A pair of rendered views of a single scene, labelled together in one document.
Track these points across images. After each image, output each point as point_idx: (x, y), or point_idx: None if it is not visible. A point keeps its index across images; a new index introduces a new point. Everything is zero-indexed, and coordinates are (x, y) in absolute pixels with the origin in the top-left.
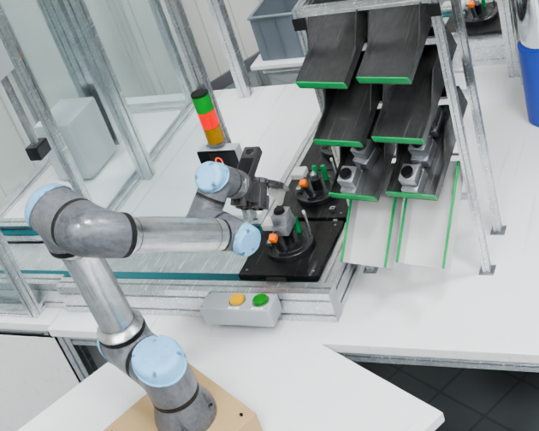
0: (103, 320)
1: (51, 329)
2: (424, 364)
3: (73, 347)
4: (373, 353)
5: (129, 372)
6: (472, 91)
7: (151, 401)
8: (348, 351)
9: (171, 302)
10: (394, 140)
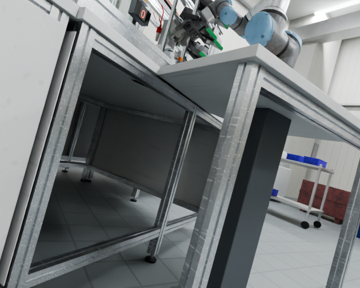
0: (288, 3)
1: (91, 11)
2: (218, 127)
3: (90, 50)
4: (216, 117)
5: (290, 40)
6: (187, 55)
7: (291, 63)
8: (212, 114)
9: (157, 60)
10: (218, 44)
